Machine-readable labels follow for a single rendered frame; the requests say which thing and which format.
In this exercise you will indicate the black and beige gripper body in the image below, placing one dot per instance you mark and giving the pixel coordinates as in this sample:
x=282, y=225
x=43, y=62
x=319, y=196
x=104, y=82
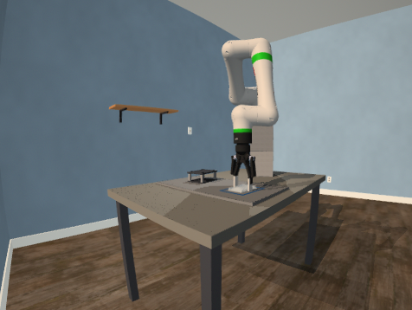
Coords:
x=242, y=150

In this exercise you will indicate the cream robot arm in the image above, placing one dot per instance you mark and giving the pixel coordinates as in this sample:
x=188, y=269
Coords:
x=262, y=112

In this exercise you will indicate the black rectangular frame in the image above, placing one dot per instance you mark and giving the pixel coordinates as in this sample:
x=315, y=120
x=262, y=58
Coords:
x=202, y=179

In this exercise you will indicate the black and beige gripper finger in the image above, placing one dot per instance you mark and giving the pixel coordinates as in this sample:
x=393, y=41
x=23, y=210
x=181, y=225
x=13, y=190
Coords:
x=251, y=172
x=235, y=167

